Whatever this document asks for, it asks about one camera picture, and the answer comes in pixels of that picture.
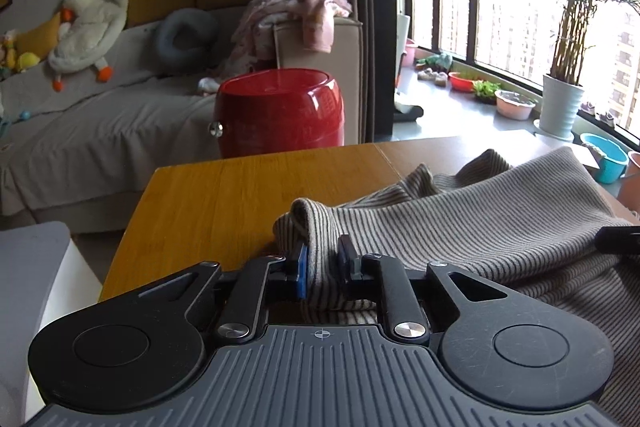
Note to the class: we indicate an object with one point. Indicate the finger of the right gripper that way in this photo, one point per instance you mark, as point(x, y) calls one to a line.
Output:
point(618, 240)

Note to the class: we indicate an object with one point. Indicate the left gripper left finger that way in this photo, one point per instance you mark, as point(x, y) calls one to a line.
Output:
point(275, 280)

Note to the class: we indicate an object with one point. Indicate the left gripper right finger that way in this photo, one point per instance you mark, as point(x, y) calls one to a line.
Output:
point(383, 280)

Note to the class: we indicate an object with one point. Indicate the grey striped knit sweater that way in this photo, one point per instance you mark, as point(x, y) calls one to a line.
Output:
point(530, 228)

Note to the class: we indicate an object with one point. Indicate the pink clothes pile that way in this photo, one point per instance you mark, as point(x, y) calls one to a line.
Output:
point(253, 40)

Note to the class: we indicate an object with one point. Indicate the pink bucket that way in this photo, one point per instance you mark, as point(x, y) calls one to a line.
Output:
point(629, 194)

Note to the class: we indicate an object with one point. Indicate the blue plastic basin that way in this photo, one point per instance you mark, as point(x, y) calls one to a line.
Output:
point(611, 158)

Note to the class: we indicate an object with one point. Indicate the pink bowl with lid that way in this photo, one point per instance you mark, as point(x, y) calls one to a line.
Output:
point(513, 105)

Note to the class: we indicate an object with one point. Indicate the red round stool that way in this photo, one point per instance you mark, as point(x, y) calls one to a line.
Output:
point(278, 110)

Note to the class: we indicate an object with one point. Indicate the white upright vacuum cleaner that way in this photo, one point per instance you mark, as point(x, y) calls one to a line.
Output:
point(403, 110)

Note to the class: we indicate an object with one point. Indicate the red bowl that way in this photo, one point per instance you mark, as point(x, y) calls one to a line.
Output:
point(461, 83)

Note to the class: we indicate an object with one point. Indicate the pink plastic basin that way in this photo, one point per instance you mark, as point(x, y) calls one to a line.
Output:
point(409, 54)

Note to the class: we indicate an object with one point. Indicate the grey neck pillow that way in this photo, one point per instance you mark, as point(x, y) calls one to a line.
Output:
point(185, 41)

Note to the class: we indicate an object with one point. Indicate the white goose plush toy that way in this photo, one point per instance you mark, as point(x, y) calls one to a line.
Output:
point(88, 30)

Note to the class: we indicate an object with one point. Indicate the yellow plush toy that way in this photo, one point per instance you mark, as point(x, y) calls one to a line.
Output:
point(13, 62)

